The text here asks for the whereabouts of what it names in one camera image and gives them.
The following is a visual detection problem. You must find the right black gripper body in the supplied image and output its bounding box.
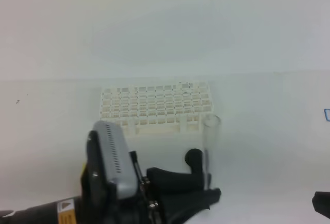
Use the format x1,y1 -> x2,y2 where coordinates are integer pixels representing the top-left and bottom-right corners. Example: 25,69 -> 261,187
312,192 -> 330,219

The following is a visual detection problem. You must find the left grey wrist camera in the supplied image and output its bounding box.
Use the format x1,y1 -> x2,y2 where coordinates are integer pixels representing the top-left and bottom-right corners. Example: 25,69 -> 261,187
87,120 -> 138,208

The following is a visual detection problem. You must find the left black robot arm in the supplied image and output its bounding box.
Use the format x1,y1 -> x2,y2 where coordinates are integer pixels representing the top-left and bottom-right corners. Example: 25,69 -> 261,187
1,149 -> 221,223

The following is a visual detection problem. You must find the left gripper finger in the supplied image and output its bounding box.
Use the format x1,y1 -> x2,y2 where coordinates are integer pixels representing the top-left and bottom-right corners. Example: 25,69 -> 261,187
146,167 -> 206,196
157,188 -> 221,223

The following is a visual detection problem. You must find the clear glass test tube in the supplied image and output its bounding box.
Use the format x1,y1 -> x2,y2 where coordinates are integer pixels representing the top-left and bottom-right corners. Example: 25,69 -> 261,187
202,114 -> 221,189

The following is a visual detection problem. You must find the black plastic scoop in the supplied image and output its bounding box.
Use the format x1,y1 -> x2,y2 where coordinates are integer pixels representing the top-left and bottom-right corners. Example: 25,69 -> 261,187
185,148 -> 204,175

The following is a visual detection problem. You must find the white test tube rack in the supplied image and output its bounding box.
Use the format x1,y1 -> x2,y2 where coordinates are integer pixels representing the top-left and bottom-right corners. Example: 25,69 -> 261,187
99,81 -> 214,136

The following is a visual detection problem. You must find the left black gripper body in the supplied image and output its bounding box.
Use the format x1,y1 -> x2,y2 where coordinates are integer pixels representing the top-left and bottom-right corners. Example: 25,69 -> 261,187
80,151 -> 162,223

